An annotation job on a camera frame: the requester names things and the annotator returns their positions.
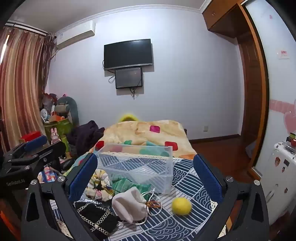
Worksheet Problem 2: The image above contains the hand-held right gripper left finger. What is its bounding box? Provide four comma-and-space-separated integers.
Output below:
21, 152, 99, 241

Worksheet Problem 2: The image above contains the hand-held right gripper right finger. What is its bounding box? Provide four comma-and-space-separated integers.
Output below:
193, 154, 270, 241

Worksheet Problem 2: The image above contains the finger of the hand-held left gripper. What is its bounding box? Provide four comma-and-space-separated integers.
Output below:
11, 141, 67, 172
3, 135, 48, 163

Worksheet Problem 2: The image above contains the floral fabric scrunchie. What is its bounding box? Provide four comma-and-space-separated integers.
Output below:
84, 169, 115, 201

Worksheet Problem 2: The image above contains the yellow soft ball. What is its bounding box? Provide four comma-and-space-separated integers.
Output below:
171, 197, 192, 217

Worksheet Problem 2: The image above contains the green striped cloth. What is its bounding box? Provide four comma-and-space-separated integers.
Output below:
110, 177, 152, 193

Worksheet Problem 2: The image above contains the black checked pouch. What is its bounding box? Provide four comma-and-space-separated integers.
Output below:
73, 201, 121, 240

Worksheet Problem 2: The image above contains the white drawstring pouch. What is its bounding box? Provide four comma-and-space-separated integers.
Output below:
112, 186, 149, 224

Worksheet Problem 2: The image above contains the clear plastic storage box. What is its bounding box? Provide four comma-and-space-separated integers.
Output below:
97, 143, 173, 194

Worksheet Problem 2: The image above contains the red box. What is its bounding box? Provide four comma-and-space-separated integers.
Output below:
19, 131, 42, 143

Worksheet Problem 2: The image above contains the pink bunny toy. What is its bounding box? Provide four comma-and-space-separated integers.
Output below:
50, 127, 61, 143

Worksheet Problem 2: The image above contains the blue wave patterned sheet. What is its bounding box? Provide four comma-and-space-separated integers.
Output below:
50, 153, 230, 241

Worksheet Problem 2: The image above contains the colourful plaid cloth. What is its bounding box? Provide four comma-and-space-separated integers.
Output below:
38, 165, 61, 184

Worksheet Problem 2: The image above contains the dark clothing pile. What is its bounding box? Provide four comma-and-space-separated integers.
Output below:
68, 120, 106, 161

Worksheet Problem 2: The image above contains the grey plush toy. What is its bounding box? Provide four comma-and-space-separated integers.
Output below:
57, 97, 80, 127

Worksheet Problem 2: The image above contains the striped red curtain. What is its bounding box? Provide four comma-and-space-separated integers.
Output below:
0, 27, 55, 152

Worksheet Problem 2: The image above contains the white refrigerator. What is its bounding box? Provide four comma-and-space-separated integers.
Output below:
264, 140, 296, 226

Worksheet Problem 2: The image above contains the yellow printed blanket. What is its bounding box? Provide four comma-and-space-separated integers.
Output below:
92, 120, 197, 161

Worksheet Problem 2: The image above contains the yellow round object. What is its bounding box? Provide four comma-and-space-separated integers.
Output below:
118, 113, 139, 122

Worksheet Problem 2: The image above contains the wooden wardrobe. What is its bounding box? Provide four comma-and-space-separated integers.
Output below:
202, 0, 270, 173

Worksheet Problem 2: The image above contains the pink heart sticker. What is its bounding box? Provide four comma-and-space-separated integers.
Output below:
283, 111, 296, 140

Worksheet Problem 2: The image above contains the white air conditioner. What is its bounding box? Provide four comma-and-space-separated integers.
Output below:
55, 20, 96, 50

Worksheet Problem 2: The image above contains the small black wall monitor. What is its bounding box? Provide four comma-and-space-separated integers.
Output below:
115, 67, 143, 90

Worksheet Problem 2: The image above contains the black wall television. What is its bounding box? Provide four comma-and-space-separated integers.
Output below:
104, 39, 154, 71

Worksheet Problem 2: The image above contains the red wall sticker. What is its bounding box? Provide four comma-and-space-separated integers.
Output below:
277, 49, 291, 60

